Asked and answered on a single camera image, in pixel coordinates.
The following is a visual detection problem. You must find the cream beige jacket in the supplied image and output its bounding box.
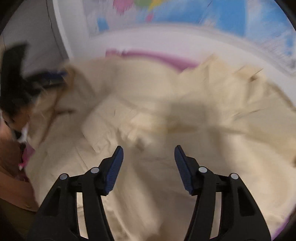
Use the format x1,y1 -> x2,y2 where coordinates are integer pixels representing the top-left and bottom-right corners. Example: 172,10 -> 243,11
26,56 -> 295,240

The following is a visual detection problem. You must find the person's left hand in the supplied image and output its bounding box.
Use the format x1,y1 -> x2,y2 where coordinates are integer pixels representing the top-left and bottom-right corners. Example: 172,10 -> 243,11
1,111 -> 29,182

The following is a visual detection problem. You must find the peach knit sleeve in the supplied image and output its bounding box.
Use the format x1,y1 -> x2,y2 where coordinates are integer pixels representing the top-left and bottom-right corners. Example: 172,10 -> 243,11
1,172 -> 39,212

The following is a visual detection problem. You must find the pink daisy bed sheet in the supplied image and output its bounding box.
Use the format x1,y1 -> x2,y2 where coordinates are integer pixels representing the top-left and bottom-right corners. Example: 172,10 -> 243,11
105,49 -> 199,71

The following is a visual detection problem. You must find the colourful wall map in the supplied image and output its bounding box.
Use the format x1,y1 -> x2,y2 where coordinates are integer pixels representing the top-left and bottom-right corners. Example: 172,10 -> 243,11
82,0 -> 295,72

